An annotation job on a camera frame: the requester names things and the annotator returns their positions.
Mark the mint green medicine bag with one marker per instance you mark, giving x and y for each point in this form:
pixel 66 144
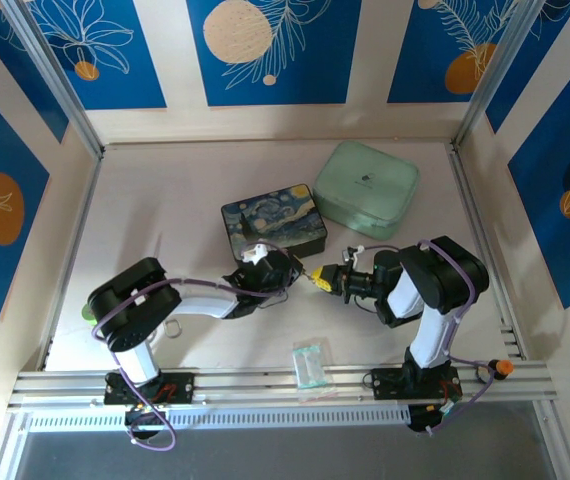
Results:
pixel 365 189

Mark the aluminium table side rail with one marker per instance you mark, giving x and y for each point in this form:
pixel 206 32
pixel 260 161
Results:
pixel 485 250
pixel 70 260

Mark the aluminium frame post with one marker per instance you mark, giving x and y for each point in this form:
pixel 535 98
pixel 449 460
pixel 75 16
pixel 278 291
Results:
pixel 500 70
pixel 50 75

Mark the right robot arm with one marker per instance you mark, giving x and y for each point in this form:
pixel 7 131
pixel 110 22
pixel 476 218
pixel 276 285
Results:
pixel 430 295

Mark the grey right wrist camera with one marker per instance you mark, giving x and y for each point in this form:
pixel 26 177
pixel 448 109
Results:
pixel 351 254

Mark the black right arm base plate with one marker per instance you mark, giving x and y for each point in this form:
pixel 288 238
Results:
pixel 390 384

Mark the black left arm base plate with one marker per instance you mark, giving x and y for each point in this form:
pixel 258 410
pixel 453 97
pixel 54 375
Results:
pixel 175 386

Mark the aluminium mounting rail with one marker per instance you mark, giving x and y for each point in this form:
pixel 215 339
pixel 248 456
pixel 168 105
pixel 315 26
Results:
pixel 275 385

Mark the green round disc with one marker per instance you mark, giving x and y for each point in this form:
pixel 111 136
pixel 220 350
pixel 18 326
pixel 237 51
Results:
pixel 86 312

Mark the orange round knob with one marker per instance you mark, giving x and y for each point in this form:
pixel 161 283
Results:
pixel 504 367

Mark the starry night painted box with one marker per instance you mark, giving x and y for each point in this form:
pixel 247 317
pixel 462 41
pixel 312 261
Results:
pixel 274 221

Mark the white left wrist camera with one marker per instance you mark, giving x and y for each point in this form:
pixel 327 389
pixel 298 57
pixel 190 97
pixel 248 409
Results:
pixel 256 253

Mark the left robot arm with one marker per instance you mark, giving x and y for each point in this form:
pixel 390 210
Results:
pixel 150 310

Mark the clear plastic bag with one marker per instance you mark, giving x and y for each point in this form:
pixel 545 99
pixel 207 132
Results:
pixel 310 371

